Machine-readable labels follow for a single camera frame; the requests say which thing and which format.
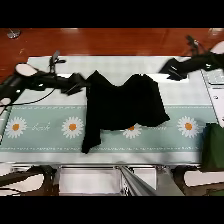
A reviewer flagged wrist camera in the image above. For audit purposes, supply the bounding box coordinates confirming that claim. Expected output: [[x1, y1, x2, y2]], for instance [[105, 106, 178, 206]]
[[48, 49, 67, 73], [184, 34, 202, 56]]

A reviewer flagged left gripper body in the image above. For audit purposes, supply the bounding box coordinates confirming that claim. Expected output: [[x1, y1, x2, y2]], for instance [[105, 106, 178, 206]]
[[61, 72, 89, 97]]

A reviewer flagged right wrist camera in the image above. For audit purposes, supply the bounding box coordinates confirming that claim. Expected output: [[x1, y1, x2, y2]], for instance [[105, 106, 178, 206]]
[[184, 34, 202, 56]]

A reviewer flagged silver frame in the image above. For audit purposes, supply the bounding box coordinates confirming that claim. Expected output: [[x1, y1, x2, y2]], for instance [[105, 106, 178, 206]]
[[0, 162, 224, 197]]

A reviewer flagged black T-shirt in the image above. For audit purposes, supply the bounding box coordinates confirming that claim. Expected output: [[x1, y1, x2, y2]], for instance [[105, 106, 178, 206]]
[[80, 69, 171, 155]]

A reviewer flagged black cable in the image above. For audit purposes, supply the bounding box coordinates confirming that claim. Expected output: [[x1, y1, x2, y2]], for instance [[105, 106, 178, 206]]
[[0, 87, 58, 108]]

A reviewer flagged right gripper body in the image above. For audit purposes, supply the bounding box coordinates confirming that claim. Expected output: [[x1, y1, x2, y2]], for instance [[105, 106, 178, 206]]
[[158, 57, 191, 82]]

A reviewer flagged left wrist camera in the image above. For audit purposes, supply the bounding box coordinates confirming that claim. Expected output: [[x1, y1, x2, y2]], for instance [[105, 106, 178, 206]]
[[48, 49, 67, 73]]

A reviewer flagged dark green garment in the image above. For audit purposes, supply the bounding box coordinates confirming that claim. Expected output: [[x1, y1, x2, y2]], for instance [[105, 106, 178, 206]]
[[199, 122, 224, 173]]

